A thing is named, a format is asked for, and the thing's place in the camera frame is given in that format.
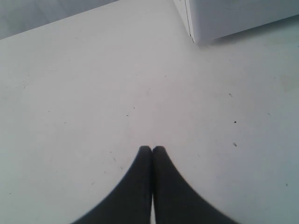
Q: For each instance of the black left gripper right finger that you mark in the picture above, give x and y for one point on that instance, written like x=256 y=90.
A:
x=175 y=201

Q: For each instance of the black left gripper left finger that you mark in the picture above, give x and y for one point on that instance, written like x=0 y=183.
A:
x=131 y=200

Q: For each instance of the white microwave oven body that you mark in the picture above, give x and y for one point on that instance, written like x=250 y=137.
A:
x=208 y=20

